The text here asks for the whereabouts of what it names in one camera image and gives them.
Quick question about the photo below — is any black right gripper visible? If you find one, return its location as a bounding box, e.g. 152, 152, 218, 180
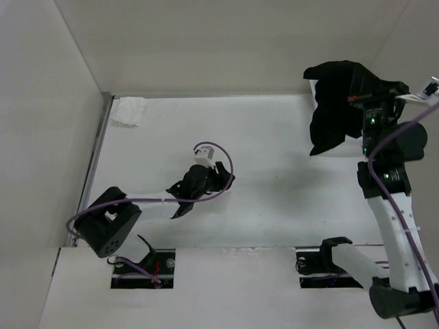
347, 63, 410, 156

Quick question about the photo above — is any black tank top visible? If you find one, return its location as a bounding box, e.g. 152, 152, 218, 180
302, 60, 385, 157

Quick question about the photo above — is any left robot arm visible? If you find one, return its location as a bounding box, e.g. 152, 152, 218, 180
68, 162, 235, 258

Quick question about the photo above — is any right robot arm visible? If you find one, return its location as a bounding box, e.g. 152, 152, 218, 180
303, 60, 438, 319

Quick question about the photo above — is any white folded tank top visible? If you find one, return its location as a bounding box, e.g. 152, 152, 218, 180
110, 97, 147, 127

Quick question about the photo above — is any white plastic laundry basket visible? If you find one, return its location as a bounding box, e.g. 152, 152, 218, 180
309, 80, 318, 108

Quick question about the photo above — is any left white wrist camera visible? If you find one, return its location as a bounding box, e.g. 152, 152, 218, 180
193, 145, 215, 168

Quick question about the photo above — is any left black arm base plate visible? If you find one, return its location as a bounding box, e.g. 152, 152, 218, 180
107, 249, 176, 290

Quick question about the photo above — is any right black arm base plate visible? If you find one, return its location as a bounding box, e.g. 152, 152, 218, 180
295, 248, 362, 289

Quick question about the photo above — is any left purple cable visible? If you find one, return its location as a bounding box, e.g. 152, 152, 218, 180
65, 141, 236, 284

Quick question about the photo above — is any metal table edge rail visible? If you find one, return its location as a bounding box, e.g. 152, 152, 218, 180
67, 90, 115, 248

